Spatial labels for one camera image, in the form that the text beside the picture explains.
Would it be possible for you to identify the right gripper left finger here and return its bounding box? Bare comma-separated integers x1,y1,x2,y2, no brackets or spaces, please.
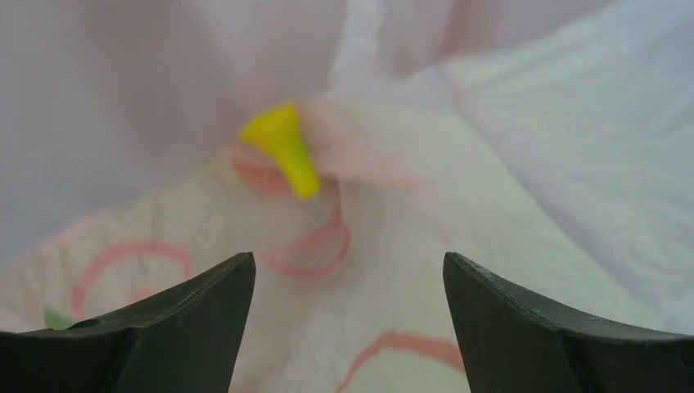
1,252,256,393

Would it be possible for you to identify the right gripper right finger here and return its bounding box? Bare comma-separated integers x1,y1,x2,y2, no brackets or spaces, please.
443,252,693,393

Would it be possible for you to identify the pink plastic bag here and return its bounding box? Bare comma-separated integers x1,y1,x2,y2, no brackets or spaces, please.
1,1,693,392

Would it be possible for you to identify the yellow fake banana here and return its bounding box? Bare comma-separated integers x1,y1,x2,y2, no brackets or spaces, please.
239,102,322,201

